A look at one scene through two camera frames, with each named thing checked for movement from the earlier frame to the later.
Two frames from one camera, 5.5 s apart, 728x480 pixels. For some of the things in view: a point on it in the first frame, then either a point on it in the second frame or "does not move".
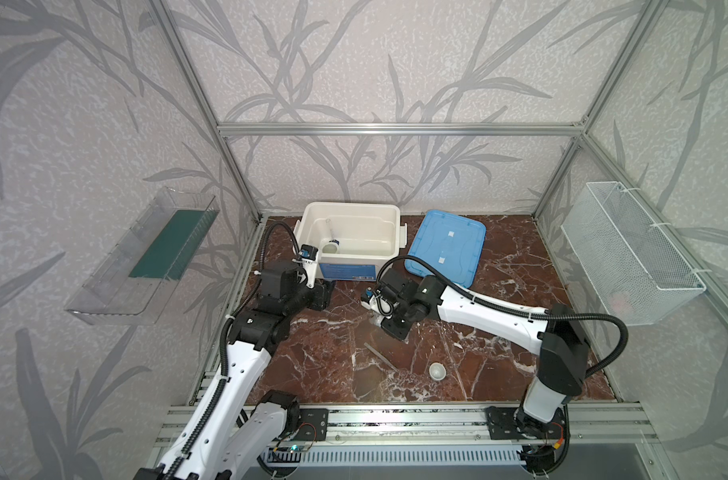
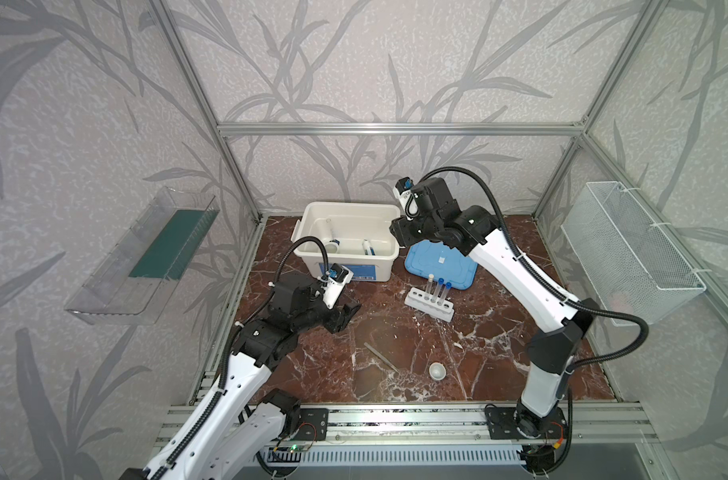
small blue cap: [332, 240] does not move
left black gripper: [321, 294] -> [340, 312]
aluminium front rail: [591, 425] does not move
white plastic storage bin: [354, 241] does not move
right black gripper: [393, 322] -> [404, 229]
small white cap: [437, 371] does not move
